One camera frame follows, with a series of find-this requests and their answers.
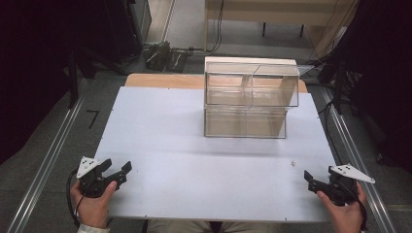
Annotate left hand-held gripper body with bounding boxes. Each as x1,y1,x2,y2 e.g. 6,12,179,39
76,155,113,199

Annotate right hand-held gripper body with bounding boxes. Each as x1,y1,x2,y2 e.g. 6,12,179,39
326,163,377,207

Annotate person's left hand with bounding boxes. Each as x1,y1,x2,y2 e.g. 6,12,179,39
70,180,118,229

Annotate person's right hand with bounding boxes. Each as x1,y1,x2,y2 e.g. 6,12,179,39
316,182,367,233

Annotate person's white sleeve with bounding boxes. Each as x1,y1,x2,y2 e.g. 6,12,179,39
77,223,111,233

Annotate black stand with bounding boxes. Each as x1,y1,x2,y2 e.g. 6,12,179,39
331,59,348,116
67,45,98,110

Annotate clear acrylic drawer cabinet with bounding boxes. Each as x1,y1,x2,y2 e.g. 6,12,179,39
203,55,301,140

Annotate black curtain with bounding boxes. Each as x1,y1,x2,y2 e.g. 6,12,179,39
319,0,412,174
0,0,113,166

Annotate black equipment on floor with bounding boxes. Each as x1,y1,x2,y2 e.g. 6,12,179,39
143,41,189,74

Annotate dark cabinet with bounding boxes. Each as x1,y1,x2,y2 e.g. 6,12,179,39
105,0,153,64

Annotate light wooden bench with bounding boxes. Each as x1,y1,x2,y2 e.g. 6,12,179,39
203,0,361,54

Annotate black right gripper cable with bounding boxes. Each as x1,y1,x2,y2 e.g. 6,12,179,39
339,181,369,232

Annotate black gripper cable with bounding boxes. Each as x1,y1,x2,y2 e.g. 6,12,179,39
65,168,86,228
339,181,369,232

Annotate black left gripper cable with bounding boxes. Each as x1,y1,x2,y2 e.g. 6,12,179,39
65,168,86,228

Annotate aluminium floor rail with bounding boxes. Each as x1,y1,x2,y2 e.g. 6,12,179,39
6,77,89,233
319,86,397,233

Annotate black floor cable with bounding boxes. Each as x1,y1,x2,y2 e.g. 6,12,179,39
318,100,345,167

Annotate black hanging cables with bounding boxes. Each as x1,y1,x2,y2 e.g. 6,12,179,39
208,0,226,53

